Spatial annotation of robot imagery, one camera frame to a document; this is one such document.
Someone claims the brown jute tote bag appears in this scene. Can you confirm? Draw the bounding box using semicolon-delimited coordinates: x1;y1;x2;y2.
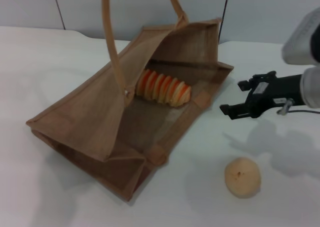
26;0;235;203

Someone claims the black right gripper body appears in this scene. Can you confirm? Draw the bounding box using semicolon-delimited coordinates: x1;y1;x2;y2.
246;71;305;119

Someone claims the black cable with metal plug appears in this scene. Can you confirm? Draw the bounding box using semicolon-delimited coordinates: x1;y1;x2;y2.
275;98;320;115

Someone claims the round egg yolk pastry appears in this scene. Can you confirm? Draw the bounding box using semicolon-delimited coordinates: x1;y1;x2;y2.
224;156;262;199

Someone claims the orange striped bread loaf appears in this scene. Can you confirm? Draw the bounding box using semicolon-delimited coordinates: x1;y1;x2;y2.
135;68;193;108

